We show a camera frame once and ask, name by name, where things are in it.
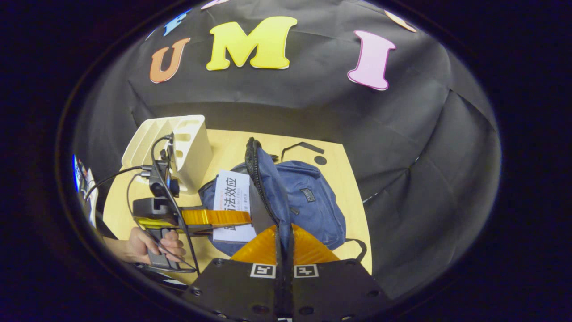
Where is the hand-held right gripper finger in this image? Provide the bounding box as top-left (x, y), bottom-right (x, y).
top-left (286, 224), bottom-right (394, 322)
top-left (181, 224), bottom-right (286, 322)

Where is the lavender cover book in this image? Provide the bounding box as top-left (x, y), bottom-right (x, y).
top-left (212, 169), bottom-right (258, 245)

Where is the white plastic bookshelf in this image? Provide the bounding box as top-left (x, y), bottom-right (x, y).
top-left (122, 115), bottom-right (214, 195)

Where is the blue schoolbag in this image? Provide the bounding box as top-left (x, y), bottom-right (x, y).
top-left (198, 137), bottom-right (368, 262)

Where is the computer monitor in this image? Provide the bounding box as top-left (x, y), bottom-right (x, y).
top-left (73, 154), bottom-right (98, 227)

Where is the black camera cable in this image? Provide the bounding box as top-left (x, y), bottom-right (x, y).
top-left (83, 133), bottom-right (200, 274)

